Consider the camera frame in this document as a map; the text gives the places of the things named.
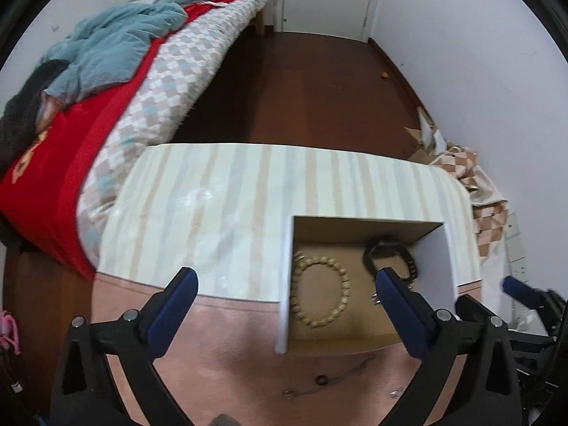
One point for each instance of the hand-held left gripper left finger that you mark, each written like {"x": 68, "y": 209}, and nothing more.
{"x": 174, "y": 310}

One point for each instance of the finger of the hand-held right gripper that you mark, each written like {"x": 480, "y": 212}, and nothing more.
{"x": 472, "y": 308}
{"x": 519, "y": 289}

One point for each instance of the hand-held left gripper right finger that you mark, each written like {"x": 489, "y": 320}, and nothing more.
{"x": 399, "y": 315}

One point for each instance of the cardboard box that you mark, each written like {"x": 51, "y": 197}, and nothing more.
{"x": 439, "y": 257}

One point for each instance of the small metal earring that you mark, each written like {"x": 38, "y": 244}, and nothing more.
{"x": 376, "y": 299}

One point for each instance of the white power strip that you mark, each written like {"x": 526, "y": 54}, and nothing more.
{"x": 517, "y": 248}

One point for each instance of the striped table cloth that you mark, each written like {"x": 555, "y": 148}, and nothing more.
{"x": 213, "y": 195}

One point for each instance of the diamond patterned cloth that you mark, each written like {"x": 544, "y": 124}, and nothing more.
{"x": 461, "y": 164}

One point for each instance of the cardboard scraps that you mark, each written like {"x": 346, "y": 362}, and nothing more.
{"x": 428, "y": 133}

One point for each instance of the bed with red blanket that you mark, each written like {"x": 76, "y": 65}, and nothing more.
{"x": 66, "y": 164}

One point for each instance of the diamond patterned quilt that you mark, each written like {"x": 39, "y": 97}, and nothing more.
{"x": 177, "y": 75}

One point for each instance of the pink cloth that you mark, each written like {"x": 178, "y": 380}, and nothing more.
{"x": 49, "y": 108}

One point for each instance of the dark grey cloth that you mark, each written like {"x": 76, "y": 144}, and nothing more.
{"x": 22, "y": 111}

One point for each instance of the teal blanket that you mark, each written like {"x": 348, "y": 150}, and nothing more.
{"x": 120, "y": 40}

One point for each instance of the wooden bed leg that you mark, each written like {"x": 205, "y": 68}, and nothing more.
{"x": 260, "y": 22}

